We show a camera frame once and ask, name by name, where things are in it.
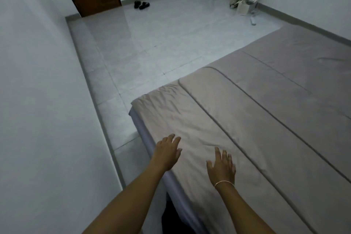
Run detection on taupe bed sheet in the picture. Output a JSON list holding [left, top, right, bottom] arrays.
[[129, 80, 318, 234]]

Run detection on white paper bag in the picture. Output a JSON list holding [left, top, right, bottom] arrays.
[[236, 0, 251, 16]]

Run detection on person's left forearm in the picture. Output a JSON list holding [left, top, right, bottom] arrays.
[[82, 161, 173, 234]]

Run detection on thin silver bracelet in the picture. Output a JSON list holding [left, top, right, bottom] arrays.
[[214, 180, 236, 188]]

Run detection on blue-grey mattress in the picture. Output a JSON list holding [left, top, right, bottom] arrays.
[[129, 107, 209, 234]]

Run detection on person's right hand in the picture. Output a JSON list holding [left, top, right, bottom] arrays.
[[206, 147, 236, 187]]

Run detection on person's left hand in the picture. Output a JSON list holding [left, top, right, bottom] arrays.
[[152, 134, 182, 172]]

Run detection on taupe folded blanket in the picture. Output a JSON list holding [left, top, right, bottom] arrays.
[[178, 23, 351, 234]]

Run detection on person's right forearm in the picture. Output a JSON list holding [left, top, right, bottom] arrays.
[[215, 183, 276, 234]]

